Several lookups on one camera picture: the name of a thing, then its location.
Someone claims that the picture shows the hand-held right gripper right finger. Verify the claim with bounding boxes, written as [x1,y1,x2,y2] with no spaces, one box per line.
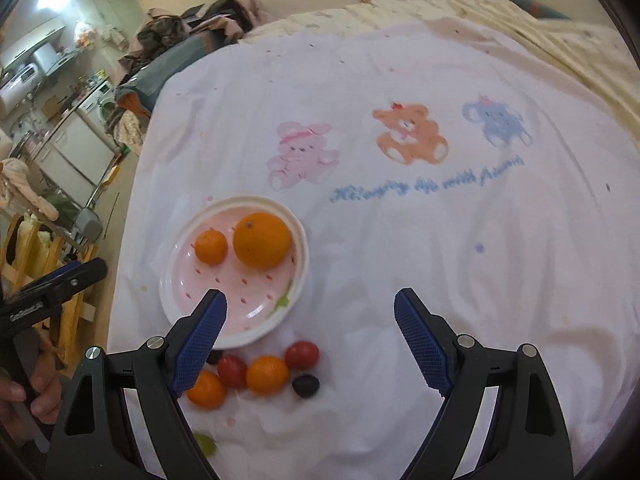
[393,287,576,480]

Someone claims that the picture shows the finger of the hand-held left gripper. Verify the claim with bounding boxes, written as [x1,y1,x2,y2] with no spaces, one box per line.
[10,258,109,312]

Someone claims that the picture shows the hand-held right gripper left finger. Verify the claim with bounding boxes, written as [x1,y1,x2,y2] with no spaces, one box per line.
[44,289,228,480]

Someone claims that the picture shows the red cherry tomato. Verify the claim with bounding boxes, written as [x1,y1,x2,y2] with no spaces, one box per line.
[284,340,321,371]
[217,354,249,390]

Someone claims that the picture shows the small mandarin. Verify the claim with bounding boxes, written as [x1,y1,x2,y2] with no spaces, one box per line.
[194,229,229,266]
[245,355,291,395]
[186,370,227,409]

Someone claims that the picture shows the pink dotted white plate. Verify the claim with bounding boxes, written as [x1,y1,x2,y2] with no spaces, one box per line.
[159,195,309,351]

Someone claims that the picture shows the large orange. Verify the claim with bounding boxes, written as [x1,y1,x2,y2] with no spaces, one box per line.
[233,213,293,270]

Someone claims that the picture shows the person's left hand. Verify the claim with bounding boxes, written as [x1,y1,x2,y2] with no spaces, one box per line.
[0,340,64,428]

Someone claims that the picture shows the yellow wooden rack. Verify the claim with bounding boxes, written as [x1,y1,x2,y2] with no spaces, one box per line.
[0,210,98,358]

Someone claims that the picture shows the white animal-print cloth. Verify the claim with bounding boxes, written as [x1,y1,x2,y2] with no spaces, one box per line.
[107,15,640,480]

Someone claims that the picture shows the white kitchen cabinet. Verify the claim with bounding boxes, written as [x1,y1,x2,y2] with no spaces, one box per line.
[47,110,121,188]

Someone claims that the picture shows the white washing machine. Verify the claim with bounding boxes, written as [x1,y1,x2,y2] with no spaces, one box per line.
[95,81,122,128]

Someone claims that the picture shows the pile of clothes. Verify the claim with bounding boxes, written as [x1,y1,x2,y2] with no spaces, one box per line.
[116,0,273,111]

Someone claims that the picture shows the cream patterned bedspread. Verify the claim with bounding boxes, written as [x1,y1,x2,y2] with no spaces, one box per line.
[245,0,640,131]

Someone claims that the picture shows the blue pillow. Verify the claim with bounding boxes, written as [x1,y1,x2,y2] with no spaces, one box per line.
[482,0,571,21]

